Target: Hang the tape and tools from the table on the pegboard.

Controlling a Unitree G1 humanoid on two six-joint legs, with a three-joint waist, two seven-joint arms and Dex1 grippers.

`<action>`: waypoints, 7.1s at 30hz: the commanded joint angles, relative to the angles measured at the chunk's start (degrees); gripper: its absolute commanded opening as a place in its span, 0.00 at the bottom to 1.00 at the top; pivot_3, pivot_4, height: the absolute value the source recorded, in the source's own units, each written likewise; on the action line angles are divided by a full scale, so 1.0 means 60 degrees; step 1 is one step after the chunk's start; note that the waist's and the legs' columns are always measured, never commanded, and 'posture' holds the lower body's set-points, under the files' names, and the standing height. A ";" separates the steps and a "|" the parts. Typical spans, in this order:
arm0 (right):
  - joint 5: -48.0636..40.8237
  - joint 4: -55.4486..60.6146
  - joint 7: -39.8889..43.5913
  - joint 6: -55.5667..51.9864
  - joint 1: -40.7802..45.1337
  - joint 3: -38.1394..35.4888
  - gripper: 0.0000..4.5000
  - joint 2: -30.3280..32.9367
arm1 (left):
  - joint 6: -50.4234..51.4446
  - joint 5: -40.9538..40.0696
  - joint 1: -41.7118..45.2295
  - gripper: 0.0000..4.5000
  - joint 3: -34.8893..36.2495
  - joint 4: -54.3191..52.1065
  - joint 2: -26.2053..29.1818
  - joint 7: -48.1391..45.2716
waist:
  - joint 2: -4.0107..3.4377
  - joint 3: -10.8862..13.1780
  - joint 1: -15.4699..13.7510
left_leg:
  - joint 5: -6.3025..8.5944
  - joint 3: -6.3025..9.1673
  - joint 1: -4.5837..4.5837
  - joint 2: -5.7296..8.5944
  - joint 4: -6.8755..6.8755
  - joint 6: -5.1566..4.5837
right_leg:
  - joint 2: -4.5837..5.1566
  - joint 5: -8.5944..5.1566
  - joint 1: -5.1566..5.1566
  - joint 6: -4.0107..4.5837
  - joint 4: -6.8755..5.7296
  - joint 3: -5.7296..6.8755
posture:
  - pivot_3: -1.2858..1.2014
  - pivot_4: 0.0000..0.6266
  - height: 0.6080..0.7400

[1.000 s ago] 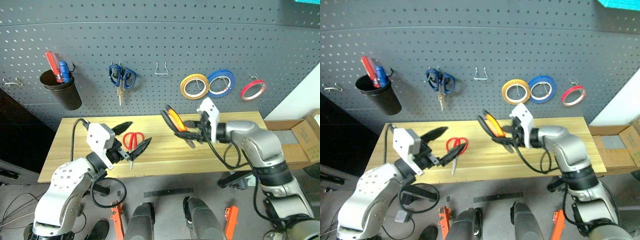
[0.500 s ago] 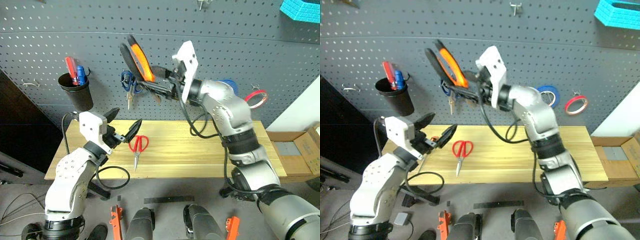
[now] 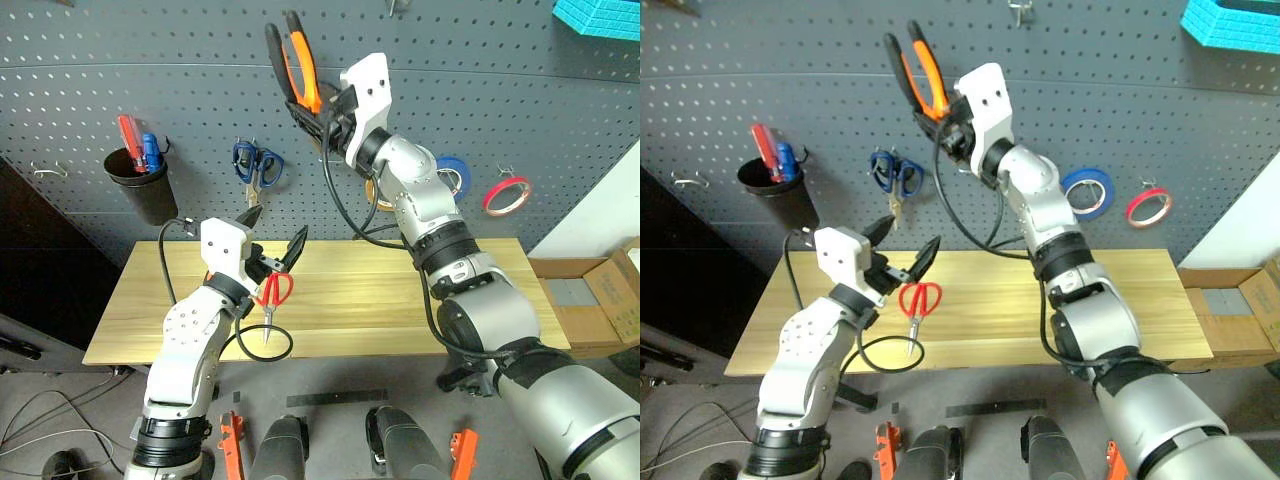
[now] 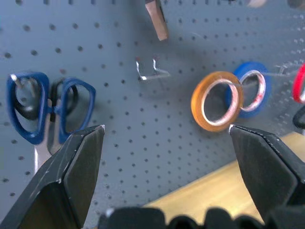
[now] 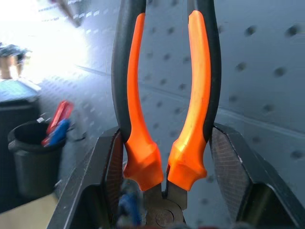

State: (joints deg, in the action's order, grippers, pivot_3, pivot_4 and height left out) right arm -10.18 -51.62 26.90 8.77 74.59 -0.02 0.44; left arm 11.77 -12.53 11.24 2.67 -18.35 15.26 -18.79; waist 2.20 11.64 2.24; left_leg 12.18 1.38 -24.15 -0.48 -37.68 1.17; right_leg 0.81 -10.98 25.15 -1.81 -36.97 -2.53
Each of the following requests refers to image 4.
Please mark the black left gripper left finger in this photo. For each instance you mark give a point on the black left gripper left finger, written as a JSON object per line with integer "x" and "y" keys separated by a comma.
{"x": 50, "y": 181}

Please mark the red tape roll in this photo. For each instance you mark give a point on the red tape roll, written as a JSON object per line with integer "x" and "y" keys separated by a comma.
{"x": 299, "y": 83}

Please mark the long metal pegboard hook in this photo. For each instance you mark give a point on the long metal pegboard hook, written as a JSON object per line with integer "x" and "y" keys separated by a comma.
{"x": 274, "y": 75}

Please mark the silver metal pegboard hook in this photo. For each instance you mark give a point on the silver metal pegboard hook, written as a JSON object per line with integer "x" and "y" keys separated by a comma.
{"x": 149, "y": 71}

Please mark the grey metal pegboard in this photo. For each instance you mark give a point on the grey metal pegboard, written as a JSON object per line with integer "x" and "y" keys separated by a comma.
{"x": 147, "y": 119}

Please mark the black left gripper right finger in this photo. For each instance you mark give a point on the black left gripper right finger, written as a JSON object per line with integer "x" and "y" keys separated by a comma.
{"x": 267, "y": 167}

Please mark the orange tape roll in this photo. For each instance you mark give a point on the orange tape roll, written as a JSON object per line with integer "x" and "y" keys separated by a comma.
{"x": 214, "y": 102}

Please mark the blue tape roll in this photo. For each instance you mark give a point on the blue tape roll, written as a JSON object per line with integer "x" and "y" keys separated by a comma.
{"x": 262, "y": 95}

